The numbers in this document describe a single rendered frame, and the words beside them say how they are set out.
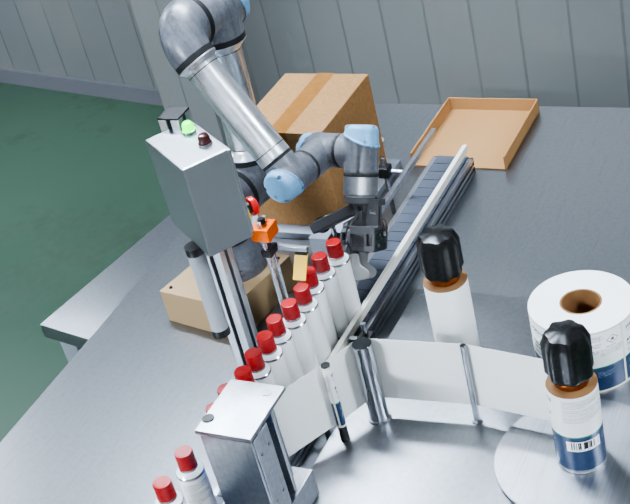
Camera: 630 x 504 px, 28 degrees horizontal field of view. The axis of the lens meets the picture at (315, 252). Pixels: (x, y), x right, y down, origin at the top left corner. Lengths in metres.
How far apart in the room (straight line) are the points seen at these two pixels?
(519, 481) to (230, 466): 0.51
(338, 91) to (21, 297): 2.13
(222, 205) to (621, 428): 0.82
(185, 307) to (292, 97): 0.62
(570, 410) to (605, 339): 0.24
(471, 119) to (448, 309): 1.12
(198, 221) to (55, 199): 3.27
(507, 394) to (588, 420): 0.21
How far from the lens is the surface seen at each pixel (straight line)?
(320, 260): 2.58
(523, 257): 2.91
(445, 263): 2.40
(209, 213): 2.26
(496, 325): 2.64
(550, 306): 2.43
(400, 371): 2.39
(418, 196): 3.10
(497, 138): 3.38
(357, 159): 2.67
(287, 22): 5.26
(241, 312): 2.57
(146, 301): 3.09
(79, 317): 3.12
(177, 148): 2.28
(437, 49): 4.88
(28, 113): 6.40
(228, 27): 2.75
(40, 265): 5.08
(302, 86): 3.21
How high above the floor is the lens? 2.49
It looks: 33 degrees down
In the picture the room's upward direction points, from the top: 15 degrees counter-clockwise
